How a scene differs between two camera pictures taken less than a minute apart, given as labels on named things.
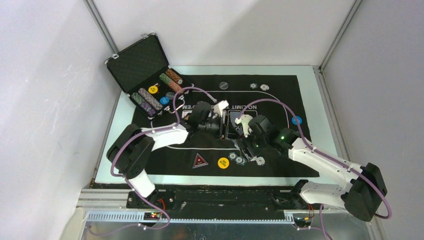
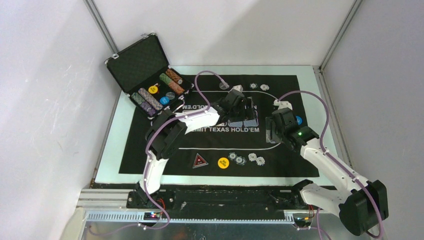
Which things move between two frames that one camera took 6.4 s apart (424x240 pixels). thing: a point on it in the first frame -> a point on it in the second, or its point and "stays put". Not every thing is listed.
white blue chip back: [264, 87] stays put
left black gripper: [222, 131] -> [249, 113]
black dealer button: [223, 85] stays put
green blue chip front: [232, 156] stays put
